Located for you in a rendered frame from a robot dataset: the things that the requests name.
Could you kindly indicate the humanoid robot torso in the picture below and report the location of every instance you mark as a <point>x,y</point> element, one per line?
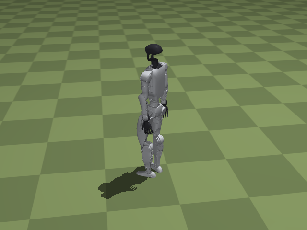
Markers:
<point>156,89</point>

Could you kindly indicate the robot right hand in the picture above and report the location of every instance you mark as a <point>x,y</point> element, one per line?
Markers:
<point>165,105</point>

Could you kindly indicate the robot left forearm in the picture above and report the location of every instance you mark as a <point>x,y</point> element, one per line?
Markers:
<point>144,107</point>

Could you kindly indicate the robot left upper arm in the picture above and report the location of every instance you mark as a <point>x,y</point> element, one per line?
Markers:
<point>145,79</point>

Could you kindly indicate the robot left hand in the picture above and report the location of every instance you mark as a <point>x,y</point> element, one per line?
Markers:
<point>147,126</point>

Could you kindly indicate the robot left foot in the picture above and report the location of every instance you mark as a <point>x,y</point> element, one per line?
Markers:
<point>143,173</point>

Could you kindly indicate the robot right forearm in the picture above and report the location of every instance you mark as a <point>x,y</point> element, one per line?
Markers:
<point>163,98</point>

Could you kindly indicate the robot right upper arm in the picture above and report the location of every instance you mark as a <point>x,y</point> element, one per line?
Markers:
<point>166,76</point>

